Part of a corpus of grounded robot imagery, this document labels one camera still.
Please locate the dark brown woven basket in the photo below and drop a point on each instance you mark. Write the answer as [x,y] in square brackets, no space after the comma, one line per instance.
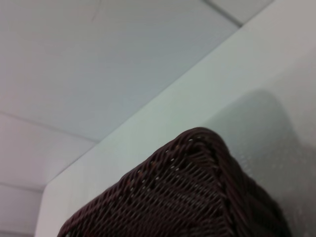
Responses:
[185,192]

